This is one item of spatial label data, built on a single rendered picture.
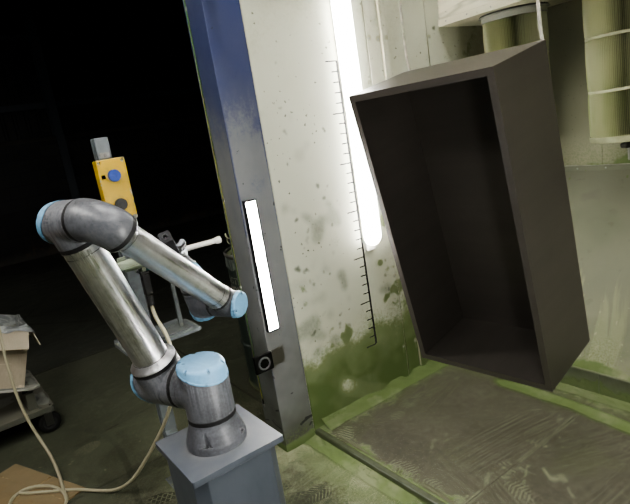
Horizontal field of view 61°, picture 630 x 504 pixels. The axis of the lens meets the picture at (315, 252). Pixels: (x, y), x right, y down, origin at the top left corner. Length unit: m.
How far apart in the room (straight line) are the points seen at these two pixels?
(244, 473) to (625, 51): 2.36
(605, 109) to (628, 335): 1.08
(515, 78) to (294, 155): 1.14
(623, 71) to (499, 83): 1.21
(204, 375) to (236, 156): 1.11
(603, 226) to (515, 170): 1.45
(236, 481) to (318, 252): 1.31
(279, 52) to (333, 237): 0.92
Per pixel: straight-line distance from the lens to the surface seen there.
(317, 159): 2.67
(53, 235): 1.59
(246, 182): 2.45
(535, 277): 2.00
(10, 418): 3.78
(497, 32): 3.19
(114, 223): 1.48
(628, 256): 3.13
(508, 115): 1.81
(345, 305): 2.84
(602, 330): 3.07
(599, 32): 2.92
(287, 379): 2.72
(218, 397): 1.69
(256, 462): 1.76
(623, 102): 2.89
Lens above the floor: 1.54
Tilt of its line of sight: 13 degrees down
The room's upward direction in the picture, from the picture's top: 9 degrees counter-clockwise
